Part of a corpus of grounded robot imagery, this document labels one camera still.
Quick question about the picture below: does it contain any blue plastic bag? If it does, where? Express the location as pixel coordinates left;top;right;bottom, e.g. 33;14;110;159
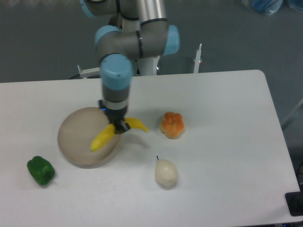
240;0;303;16

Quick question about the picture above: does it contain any beige round plate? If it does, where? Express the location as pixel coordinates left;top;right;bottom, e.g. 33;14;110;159
57;107;121;168

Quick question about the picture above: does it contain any white pear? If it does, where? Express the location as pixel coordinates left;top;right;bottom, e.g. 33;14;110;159
155;157;178;189

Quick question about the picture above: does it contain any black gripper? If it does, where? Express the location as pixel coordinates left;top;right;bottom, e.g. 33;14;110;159
98;99;131;134

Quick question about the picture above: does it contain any white upright post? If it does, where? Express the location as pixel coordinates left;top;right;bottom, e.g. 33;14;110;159
193;44;203;73

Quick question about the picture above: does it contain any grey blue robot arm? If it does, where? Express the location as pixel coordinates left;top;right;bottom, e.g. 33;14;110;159
80;0;180;134

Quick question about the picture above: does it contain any white metal bracket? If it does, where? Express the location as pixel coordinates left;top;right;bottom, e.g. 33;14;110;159
77;65;100;79

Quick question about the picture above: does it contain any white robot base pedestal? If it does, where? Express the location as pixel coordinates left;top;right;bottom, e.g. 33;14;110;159
133;56;160;76

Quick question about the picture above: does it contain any black device at edge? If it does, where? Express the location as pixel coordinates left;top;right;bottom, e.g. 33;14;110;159
285;192;303;217

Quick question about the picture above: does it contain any green bell pepper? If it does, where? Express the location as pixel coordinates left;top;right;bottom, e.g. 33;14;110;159
27;156;56;187

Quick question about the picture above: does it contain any yellow banana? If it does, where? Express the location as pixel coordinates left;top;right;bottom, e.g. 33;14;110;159
90;117;149;152

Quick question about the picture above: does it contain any black base cable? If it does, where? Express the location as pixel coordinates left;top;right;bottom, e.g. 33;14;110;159
134;59;142;77

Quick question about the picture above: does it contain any orange bread roll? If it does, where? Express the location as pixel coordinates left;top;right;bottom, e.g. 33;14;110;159
160;112;185;139

